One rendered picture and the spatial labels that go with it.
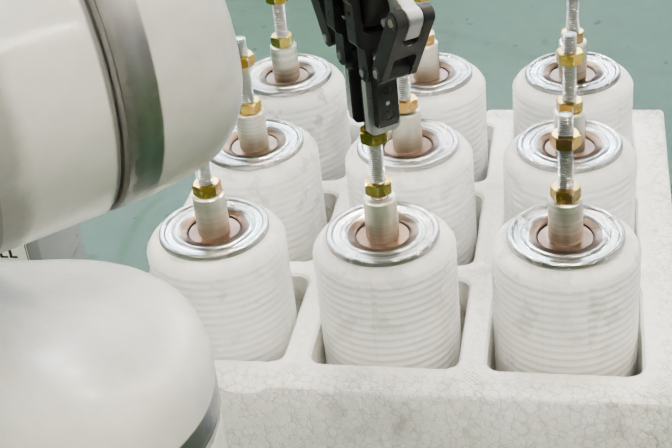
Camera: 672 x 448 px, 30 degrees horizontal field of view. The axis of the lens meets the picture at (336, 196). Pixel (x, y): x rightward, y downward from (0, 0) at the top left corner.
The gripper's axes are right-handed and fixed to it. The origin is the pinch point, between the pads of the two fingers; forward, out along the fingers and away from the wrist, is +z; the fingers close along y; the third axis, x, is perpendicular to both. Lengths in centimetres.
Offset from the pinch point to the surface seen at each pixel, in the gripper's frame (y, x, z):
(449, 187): -4.9, 7.8, 11.7
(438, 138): -8.9, 9.4, 10.0
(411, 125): -8.5, 7.0, 7.9
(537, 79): -12.5, 20.7, 9.9
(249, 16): -97, 28, 35
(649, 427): 16.2, 9.1, 19.3
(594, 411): 14.2, 6.5, 18.2
